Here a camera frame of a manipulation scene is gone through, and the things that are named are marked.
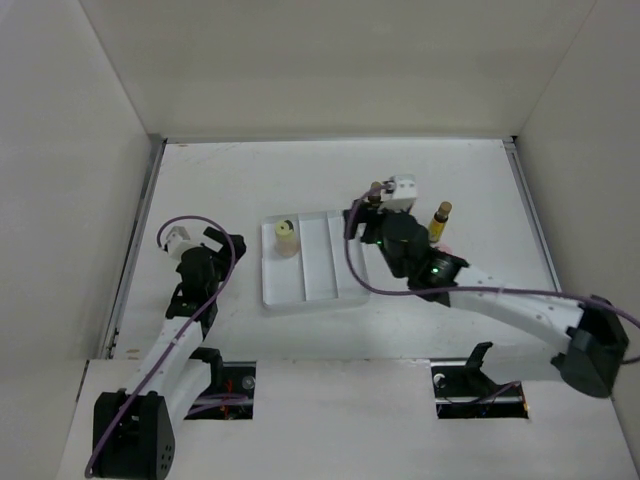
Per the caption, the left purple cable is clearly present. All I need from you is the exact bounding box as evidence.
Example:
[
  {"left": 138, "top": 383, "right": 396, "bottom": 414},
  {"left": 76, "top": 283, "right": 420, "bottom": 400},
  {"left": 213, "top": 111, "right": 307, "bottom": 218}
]
[{"left": 84, "top": 215, "right": 236, "bottom": 476}]

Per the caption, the pink-lid spice bottle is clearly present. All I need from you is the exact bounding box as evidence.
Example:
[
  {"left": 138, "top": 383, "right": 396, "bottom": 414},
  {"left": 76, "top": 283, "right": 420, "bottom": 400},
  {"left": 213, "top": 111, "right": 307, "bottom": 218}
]
[{"left": 436, "top": 243, "right": 452, "bottom": 254}]

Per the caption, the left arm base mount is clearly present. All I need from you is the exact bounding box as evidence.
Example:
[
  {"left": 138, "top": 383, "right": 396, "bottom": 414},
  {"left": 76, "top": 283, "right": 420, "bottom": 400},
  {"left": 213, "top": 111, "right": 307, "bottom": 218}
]
[{"left": 185, "top": 362, "right": 257, "bottom": 421}]

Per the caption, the brown bottle yellow label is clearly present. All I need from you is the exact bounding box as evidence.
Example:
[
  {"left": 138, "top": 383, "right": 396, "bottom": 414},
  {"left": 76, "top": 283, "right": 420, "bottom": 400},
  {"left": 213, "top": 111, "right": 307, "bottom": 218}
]
[
  {"left": 428, "top": 201, "right": 452, "bottom": 244},
  {"left": 367, "top": 182, "right": 383, "bottom": 204}
]

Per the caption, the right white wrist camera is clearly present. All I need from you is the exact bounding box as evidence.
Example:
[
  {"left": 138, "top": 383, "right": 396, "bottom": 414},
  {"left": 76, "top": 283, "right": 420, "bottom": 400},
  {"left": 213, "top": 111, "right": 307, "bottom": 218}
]
[{"left": 379, "top": 174, "right": 417, "bottom": 213}]

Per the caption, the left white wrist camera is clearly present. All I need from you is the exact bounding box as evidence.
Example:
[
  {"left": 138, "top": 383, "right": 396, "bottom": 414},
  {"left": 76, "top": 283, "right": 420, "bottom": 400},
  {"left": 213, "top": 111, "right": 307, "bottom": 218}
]
[{"left": 161, "top": 225, "right": 194, "bottom": 261}]

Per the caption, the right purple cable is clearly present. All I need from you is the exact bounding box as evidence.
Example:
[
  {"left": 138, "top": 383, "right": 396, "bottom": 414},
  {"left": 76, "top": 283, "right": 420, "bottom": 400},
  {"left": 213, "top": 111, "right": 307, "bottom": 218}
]
[{"left": 343, "top": 182, "right": 640, "bottom": 364}]

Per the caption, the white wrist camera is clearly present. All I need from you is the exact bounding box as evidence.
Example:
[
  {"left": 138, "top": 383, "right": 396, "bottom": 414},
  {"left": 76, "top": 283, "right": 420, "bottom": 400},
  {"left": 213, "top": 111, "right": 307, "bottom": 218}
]
[
  {"left": 379, "top": 174, "right": 417, "bottom": 213},
  {"left": 161, "top": 225, "right": 194, "bottom": 261}
]

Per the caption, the white three-compartment tray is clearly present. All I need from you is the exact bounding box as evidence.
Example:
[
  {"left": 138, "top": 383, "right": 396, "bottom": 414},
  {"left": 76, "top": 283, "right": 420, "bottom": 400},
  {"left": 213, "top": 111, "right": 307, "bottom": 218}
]
[{"left": 260, "top": 210, "right": 370, "bottom": 315}]

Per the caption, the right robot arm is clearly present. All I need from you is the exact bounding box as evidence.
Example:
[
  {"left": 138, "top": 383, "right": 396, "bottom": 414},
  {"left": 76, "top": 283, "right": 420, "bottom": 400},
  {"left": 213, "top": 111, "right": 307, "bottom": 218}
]
[{"left": 342, "top": 199, "right": 629, "bottom": 398}]

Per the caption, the yellow-lid spice bottle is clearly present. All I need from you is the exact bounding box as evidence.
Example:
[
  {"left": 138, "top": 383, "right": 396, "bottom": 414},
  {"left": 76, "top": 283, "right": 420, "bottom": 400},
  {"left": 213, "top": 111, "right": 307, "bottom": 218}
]
[{"left": 274, "top": 219, "right": 300, "bottom": 258}]

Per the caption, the purple cable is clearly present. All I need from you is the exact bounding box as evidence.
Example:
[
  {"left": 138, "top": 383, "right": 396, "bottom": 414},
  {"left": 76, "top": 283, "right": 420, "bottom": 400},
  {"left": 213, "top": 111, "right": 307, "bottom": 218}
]
[
  {"left": 84, "top": 215, "right": 236, "bottom": 476},
  {"left": 343, "top": 182, "right": 640, "bottom": 364}
]

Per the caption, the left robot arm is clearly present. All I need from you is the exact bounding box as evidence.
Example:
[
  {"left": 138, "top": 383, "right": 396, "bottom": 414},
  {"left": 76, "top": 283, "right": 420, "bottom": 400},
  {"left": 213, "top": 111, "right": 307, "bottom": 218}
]
[{"left": 84, "top": 217, "right": 246, "bottom": 479}]

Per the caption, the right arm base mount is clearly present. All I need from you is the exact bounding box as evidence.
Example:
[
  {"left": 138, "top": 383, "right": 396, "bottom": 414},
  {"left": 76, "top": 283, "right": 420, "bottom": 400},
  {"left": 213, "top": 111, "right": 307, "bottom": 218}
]
[{"left": 430, "top": 342, "right": 529, "bottom": 420}]

